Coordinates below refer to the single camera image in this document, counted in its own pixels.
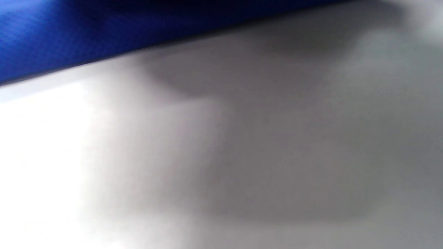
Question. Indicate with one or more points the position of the blue t-shirt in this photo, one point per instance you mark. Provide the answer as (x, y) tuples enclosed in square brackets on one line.
[(86, 31)]

